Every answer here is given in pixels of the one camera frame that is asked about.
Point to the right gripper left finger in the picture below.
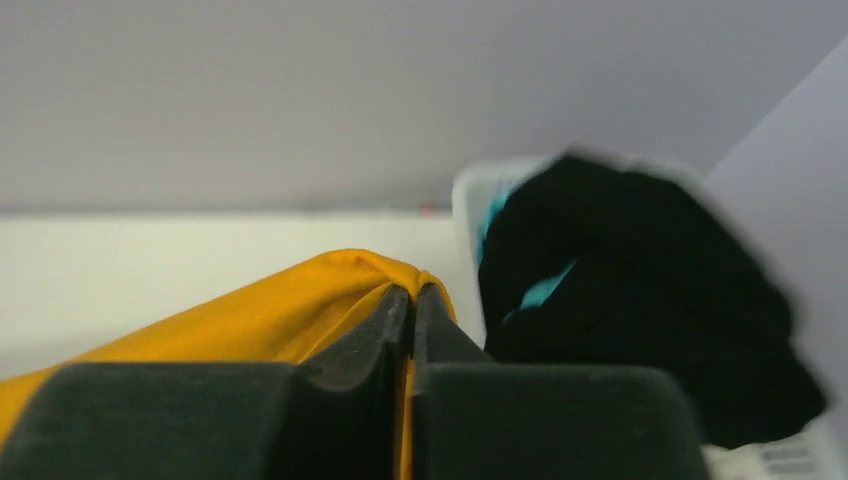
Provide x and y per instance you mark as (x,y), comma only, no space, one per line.
(333,416)

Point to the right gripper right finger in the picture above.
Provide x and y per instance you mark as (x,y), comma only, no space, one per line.
(475,418)

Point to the yellow t shirt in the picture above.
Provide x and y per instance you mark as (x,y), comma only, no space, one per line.
(287,317)

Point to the black t shirt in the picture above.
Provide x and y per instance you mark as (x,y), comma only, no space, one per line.
(659,282)

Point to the white laundry basket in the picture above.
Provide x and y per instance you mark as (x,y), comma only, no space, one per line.
(814,453)

